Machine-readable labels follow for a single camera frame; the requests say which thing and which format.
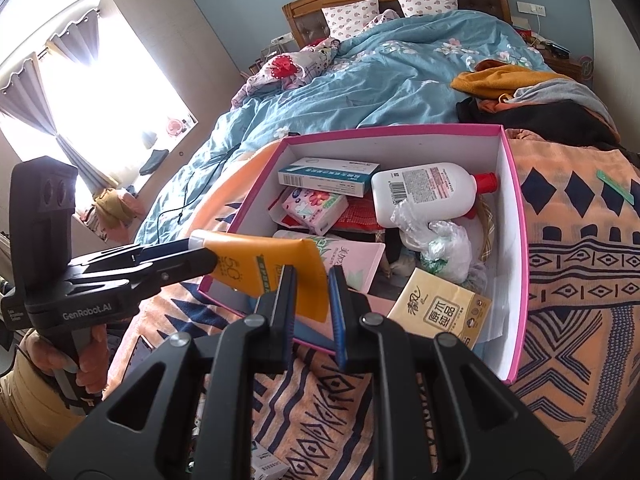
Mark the cluttered bedside table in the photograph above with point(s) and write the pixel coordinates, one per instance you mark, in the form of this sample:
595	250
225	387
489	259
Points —
265	55

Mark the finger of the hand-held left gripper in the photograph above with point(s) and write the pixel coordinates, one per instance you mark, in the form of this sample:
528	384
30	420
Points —
190	265
170	250

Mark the crumpled clear plastic bag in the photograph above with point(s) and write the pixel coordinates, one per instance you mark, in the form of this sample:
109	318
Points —
440	245

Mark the person's left forearm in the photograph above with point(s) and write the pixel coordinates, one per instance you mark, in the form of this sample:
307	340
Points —
30	410

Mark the white lotion bottle red cap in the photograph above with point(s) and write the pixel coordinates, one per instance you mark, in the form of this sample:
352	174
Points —
425	190

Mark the blue and white medicine box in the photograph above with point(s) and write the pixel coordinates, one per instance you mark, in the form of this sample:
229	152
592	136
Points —
325	175

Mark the grey curtain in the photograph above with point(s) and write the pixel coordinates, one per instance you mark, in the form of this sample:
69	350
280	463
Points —
80	40
30	105

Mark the orange sunscreen tube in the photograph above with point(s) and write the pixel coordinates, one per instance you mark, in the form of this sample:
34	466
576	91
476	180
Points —
240	260

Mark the person's left hand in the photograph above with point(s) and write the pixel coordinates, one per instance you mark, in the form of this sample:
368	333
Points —
92	360

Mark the grey garment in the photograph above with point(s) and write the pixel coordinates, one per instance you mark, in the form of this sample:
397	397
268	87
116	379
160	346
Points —
565	95

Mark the green strip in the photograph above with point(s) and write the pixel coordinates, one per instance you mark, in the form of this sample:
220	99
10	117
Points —
614	187

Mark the small white and green box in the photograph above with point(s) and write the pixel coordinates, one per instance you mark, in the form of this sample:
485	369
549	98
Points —
267	465

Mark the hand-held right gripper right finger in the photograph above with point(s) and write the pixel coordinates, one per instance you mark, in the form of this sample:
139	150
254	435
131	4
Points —
337	320

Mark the white wall socket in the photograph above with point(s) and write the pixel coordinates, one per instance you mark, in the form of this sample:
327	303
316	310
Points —
531	8

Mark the orange garment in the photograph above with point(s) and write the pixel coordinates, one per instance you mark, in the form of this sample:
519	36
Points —
495	106

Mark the pink cardboard box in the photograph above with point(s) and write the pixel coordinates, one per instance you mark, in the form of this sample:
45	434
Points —
400	145

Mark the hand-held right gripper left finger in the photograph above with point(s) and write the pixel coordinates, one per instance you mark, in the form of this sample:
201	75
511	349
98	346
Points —
287	300

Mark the blue floral duvet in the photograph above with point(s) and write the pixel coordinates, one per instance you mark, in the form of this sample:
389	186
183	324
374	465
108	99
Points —
375	85

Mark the mustard yellow garment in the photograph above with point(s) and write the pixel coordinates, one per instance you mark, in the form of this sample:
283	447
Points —
500	80

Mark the pile of clothes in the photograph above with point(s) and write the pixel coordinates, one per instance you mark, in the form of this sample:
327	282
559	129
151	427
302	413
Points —
112	210

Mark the red patterned packet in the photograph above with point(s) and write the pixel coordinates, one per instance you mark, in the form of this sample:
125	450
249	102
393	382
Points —
360	215

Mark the red and white floral cloth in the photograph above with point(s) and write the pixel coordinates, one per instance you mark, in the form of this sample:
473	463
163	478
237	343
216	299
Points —
280	67

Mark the yellow tissue pack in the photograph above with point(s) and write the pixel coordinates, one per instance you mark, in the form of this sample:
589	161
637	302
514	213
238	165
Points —
435	310

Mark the floral tissue pack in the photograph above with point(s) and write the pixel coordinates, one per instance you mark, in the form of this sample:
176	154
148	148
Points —
312	207

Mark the black garment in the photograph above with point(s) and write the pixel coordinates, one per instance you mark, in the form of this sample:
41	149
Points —
550	120

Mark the wooden nightstand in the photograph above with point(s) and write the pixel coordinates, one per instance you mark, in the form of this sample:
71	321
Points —
570	65

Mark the white pillow with pink print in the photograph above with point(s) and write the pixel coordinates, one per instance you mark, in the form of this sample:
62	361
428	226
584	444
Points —
425	0
350	17

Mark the pink cosmetic tube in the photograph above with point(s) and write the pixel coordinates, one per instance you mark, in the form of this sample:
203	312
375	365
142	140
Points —
355	260

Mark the orange patterned blanket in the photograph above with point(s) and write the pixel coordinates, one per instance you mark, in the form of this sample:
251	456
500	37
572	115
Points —
575	270

